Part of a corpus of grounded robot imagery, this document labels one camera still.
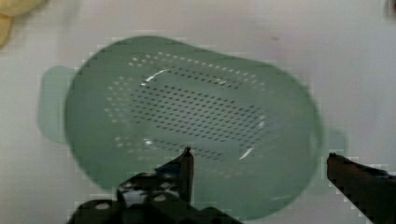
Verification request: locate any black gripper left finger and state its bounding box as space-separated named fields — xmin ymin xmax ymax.
xmin=155 ymin=147 xmax=194 ymax=203

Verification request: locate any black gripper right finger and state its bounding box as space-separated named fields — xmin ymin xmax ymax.
xmin=326 ymin=153 xmax=396 ymax=224

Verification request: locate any green plastic strainer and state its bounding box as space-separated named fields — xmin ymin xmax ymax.
xmin=37 ymin=36 xmax=341 ymax=220

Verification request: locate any yellow banana toy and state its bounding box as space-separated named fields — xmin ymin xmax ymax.
xmin=0 ymin=0 xmax=46 ymax=49

